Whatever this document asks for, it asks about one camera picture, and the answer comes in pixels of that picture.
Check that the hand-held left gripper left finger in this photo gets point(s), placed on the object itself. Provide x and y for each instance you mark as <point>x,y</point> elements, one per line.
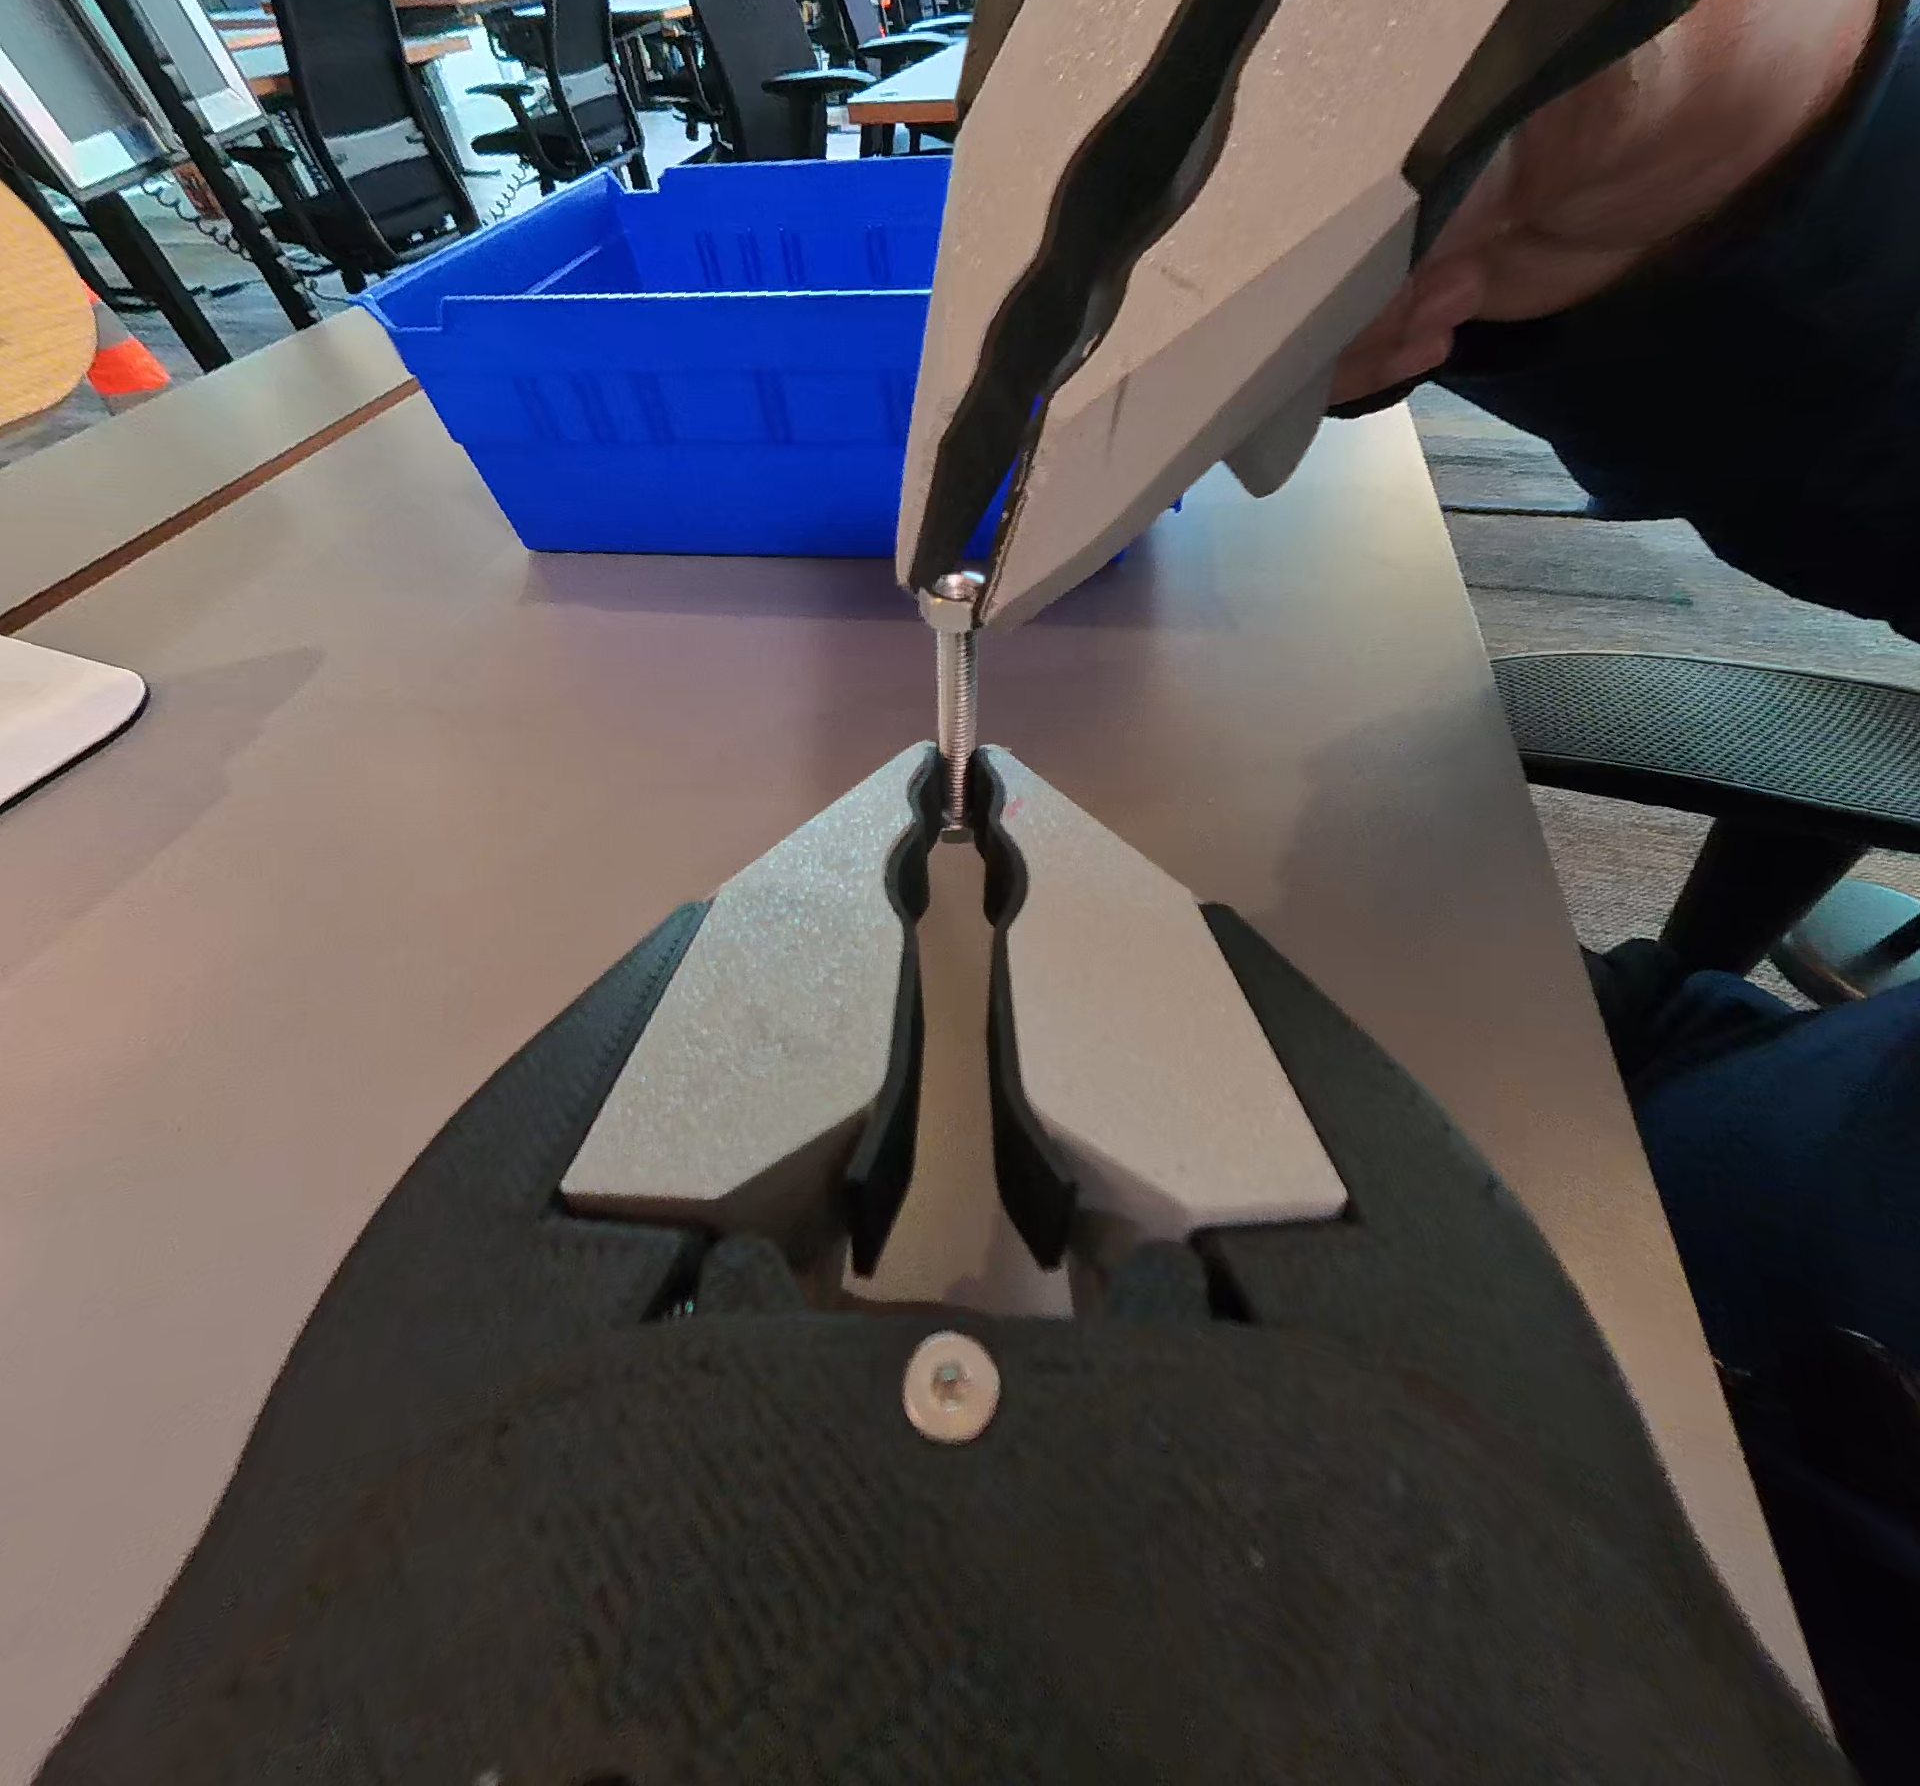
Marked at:
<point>736,1052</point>

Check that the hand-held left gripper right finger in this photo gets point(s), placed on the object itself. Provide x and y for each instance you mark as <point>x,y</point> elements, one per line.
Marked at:
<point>1170,1052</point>

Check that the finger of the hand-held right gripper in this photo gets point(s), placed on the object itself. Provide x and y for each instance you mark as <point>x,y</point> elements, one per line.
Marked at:
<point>1019,166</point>
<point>1246,256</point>

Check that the blue plastic bin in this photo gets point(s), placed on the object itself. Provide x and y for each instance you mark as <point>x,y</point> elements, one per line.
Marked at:
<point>675,392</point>

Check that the steel hex bolt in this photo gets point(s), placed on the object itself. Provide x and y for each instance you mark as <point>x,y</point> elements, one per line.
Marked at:
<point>954,691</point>

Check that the person's right forearm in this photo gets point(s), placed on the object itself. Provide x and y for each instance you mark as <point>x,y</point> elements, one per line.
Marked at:
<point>1770,360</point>

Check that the person's right hand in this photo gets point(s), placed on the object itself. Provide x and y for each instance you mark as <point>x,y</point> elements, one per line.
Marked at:
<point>1650,151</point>

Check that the grey background table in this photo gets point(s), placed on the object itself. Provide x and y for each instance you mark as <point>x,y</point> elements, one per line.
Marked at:
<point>907,91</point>

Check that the grey mesh office chair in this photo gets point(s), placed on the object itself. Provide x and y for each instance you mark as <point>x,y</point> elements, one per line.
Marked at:
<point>1725,751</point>

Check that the row of black office chairs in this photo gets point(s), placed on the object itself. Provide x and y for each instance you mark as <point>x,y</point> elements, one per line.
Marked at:
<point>361,105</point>

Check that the grey panel on stand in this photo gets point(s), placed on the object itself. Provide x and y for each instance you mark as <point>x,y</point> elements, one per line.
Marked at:
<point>173,0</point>
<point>61,77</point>

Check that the orange traffic cone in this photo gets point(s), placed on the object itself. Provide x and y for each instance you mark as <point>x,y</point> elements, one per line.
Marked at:
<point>123,360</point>

